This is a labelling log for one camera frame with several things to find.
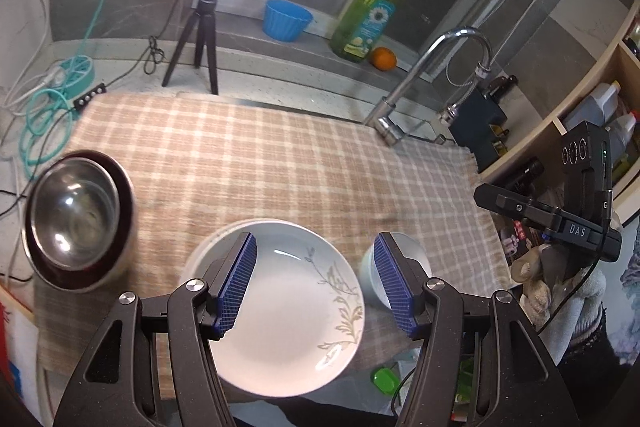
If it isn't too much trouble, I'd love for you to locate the white leaf pattern plate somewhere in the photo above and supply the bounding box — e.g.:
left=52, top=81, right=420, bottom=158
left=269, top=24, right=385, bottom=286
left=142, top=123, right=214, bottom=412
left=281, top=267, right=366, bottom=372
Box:
left=210, top=228, right=364, bottom=398

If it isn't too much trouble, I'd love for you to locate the orange fruit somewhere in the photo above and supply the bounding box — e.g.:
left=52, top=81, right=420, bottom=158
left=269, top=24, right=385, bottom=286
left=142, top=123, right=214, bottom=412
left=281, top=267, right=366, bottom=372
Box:
left=369, top=46, right=397, bottom=72

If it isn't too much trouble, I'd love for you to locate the checkered tablecloth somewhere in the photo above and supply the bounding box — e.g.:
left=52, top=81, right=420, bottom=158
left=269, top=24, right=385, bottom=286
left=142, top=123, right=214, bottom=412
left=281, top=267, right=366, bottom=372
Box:
left=35, top=93, right=511, bottom=375

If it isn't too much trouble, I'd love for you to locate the teal cable reel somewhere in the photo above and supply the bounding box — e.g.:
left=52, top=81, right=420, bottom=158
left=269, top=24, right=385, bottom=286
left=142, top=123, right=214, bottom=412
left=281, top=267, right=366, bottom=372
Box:
left=50, top=55, right=96, bottom=98

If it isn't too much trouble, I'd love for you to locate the large white bowl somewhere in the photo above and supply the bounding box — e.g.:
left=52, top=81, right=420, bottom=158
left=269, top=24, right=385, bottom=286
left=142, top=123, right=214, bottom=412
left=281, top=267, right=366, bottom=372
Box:
left=358, top=232, right=432, bottom=310

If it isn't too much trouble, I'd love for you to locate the white cable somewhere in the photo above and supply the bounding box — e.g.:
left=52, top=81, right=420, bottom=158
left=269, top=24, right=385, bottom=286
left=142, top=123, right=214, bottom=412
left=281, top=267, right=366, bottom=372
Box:
left=0, top=0, right=68, bottom=108

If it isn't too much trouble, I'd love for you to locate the large stainless steel bowl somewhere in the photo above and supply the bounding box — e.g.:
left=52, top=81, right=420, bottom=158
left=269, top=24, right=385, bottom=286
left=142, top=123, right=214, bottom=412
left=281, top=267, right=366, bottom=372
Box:
left=22, top=150, right=137, bottom=294

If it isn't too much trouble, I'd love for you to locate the green plastic item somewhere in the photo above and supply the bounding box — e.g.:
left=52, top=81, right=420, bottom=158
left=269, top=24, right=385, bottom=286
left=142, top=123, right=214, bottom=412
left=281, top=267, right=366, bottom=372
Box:
left=371, top=367, right=400, bottom=397

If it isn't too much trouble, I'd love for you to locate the chrome kitchen faucet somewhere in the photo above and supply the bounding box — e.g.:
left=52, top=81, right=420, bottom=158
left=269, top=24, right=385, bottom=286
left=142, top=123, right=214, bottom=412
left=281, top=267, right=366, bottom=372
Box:
left=362, top=25, right=495, bottom=148

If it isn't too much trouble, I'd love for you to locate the blue silicone cup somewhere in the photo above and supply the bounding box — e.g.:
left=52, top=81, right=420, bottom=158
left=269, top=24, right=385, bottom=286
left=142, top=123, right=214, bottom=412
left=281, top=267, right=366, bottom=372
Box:
left=262, top=0, right=314, bottom=42

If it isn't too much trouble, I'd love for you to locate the large floral deep plate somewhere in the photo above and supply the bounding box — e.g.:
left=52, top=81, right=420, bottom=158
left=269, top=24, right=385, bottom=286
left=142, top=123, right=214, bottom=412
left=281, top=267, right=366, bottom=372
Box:
left=179, top=219, right=304, bottom=284

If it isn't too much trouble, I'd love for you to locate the red steel-lined bowl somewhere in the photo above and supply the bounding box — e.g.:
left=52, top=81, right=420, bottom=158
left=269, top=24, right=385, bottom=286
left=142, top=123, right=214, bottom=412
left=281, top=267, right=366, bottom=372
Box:
left=28, top=157, right=120, bottom=271

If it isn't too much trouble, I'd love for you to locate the teal cable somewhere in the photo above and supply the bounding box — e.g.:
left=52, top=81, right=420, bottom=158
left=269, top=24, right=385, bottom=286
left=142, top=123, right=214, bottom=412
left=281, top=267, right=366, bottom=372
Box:
left=18, top=0, right=134, bottom=180

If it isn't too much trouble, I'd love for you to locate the black tripod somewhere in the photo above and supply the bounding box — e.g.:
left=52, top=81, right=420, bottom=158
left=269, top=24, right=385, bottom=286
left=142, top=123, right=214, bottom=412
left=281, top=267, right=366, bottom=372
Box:
left=162, top=0, right=219, bottom=95

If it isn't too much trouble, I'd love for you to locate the green dish soap bottle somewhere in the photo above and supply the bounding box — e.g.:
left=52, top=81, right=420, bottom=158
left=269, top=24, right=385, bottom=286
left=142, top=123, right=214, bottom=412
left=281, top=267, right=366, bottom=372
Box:
left=329, top=0, right=399, bottom=63

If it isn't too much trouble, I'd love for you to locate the right gloved hand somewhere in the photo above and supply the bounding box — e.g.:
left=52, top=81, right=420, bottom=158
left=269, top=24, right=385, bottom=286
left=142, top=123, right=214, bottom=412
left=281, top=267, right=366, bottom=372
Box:
left=511, top=245, right=606, bottom=364

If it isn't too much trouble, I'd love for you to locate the white jug on shelf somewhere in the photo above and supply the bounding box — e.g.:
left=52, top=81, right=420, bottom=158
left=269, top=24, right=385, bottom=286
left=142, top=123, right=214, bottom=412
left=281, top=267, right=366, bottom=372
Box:
left=563, top=81, right=620, bottom=131

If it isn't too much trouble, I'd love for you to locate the black inline light controller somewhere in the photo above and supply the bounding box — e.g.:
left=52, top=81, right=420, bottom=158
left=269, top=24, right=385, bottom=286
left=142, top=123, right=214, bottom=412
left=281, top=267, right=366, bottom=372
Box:
left=73, top=82, right=106, bottom=113

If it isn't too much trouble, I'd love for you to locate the dark blue box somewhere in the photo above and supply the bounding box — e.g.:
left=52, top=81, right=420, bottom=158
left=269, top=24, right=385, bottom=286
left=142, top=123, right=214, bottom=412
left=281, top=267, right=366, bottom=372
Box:
left=449, top=89, right=506, bottom=172

